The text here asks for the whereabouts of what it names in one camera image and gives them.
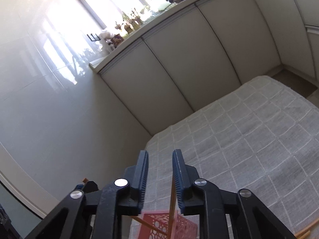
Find grey checked tablecloth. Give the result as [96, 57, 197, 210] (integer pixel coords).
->
[144, 75, 318, 232]

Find pink perforated utensil basket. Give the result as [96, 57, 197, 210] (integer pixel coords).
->
[137, 210, 198, 239]

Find wooden chopstick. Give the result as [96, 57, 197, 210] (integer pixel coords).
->
[295, 219, 318, 238]
[298, 230, 311, 239]
[130, 216, 167, 236]
[167, 177, 176, 239]

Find white kitchen cabinets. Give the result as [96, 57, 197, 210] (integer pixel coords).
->
[94, 0, 318, 134]

